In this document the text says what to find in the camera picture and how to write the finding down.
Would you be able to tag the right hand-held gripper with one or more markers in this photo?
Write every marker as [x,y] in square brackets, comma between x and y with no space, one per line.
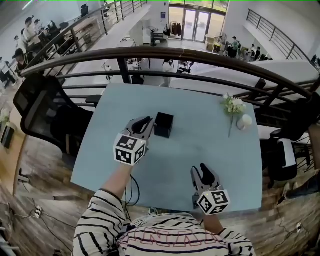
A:
[213,201]

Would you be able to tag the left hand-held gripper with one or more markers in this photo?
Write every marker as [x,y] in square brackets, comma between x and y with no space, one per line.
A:
[128,147]

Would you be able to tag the black square pen holder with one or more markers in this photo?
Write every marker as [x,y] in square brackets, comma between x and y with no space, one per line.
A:
[163,125]

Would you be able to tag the person's right forearm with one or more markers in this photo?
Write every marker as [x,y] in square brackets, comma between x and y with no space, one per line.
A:
[212,223]

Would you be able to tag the person's left forearm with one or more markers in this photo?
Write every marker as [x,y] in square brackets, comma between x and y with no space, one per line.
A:
[116,181]

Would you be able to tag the dark curved metal railing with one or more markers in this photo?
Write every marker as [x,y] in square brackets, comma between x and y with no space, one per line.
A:
[175,53]

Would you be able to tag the black and white striped shirt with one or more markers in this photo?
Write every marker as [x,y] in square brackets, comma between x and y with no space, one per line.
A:
[150,235]

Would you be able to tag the white artificial flower bunch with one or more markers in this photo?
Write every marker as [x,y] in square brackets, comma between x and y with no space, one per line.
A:
[233,105]

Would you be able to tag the black and white office chair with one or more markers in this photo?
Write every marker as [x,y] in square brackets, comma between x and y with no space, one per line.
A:
[287,155]

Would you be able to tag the black mesh office chair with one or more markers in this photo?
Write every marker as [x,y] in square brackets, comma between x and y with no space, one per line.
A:
[47,112]

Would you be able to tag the rack of hanging coats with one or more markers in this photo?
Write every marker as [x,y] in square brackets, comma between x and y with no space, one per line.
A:
[175,28]

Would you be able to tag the stacked cardboard boxes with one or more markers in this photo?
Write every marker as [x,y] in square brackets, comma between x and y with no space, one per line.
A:
[212,44]

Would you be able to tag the white power strip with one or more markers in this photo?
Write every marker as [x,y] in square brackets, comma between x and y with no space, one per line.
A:
[299,227]
[38,211]

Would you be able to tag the glass entrance door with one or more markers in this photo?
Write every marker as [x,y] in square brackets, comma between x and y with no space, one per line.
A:
[196,25]

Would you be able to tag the straight metal balcony railing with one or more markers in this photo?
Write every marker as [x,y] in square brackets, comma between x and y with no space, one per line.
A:
[275,32]

